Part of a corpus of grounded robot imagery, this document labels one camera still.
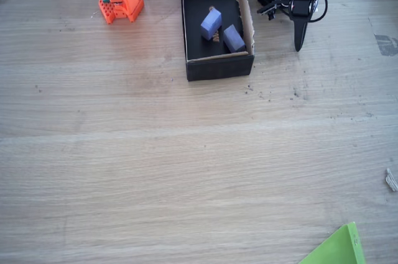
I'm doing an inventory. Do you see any black cardboard box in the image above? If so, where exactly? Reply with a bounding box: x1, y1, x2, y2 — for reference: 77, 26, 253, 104
180, 0, 256, 82

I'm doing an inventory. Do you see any blue foam block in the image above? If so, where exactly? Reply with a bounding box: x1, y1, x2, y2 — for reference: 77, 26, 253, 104
200, 9, 223, 41
223, 25, 247, 54

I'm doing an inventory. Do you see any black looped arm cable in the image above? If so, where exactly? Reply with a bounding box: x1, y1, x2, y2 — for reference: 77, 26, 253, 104
309, 0, 328, 23

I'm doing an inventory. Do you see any green plastic plate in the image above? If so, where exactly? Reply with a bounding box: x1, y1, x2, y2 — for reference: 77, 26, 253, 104
298, 221, 368, 264

